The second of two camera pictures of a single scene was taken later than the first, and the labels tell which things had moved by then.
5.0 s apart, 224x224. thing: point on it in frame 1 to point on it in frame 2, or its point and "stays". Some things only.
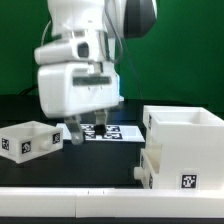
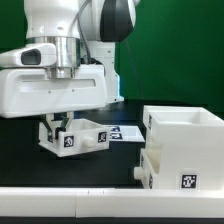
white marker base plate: [113, 133] stays
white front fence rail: [111, 203] stays
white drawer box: [26, 140] to [81, 136]
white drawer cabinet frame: [191, 140] stays
